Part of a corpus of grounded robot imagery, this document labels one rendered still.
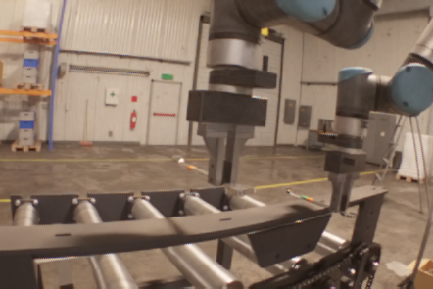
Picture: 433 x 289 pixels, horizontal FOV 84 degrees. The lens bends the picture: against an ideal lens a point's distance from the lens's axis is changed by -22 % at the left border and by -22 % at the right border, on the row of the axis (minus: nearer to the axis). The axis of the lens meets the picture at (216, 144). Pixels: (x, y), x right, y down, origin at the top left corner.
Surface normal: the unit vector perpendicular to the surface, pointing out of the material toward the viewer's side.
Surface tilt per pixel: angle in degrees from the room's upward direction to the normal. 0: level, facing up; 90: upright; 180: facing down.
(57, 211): 90
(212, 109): 90
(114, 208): 90
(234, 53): 90
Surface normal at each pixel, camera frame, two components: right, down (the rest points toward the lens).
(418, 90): -0.48, 0.14
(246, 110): 0.53, 0.15
